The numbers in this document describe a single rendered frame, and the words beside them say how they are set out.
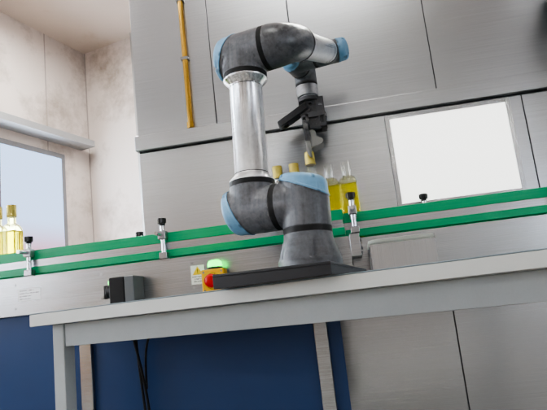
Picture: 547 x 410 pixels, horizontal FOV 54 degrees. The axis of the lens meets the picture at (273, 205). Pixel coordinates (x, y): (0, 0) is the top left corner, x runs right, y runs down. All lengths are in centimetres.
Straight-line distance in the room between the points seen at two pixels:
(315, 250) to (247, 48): 55
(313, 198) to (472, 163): 87
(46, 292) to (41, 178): 330
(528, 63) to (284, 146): 91
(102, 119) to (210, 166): 368
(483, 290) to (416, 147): 94
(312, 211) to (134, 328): 56
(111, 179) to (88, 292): 366
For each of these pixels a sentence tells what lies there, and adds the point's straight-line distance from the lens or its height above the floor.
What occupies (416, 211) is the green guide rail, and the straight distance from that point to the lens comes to 177.
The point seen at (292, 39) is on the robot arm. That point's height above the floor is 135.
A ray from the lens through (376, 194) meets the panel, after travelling 194.
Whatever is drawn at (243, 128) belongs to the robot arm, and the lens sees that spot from 137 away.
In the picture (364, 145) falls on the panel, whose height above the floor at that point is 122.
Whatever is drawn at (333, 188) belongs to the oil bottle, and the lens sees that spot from 179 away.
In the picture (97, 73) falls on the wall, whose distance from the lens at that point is 588.
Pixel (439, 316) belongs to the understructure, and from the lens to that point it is 196.
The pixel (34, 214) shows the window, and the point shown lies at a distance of 503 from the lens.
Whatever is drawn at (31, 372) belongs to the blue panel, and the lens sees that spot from 197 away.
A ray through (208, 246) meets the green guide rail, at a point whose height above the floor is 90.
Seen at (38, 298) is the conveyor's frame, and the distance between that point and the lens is 192.
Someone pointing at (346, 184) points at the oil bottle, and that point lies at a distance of 179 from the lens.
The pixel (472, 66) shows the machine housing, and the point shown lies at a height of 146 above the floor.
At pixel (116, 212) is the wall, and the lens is 535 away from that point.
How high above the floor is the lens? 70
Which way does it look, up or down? 10 degrees up
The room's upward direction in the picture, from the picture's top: 6 degrees counter-clockwise
